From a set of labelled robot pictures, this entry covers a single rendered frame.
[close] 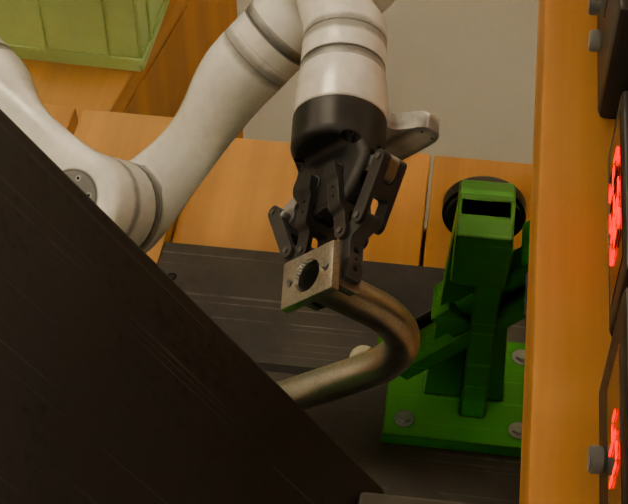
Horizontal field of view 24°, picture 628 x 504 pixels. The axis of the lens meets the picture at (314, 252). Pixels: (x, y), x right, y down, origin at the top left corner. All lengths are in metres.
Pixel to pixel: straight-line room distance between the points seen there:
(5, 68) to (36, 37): 0.59
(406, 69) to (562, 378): 2.54
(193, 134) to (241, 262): 0.29
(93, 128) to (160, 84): 0.37
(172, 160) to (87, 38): 0.65
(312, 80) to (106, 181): 0.23
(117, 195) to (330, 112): 0.24
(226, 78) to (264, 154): 0.46
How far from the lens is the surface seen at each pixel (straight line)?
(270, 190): 1.67
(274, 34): 1.25
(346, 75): 1.14
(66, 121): 1.82
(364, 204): 1.07
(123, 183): 1.29
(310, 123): 1.12
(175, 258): 1.58
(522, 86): 3.17
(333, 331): 1.50
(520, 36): 3.29
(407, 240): 1.62
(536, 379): 0.67
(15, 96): 1.36
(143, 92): 2.03
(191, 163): 1.32
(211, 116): 1.28
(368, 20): 1.19
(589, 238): 0.73
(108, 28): 1.94
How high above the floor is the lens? 2.07
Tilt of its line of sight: 48 degrees down
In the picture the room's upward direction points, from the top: straight up
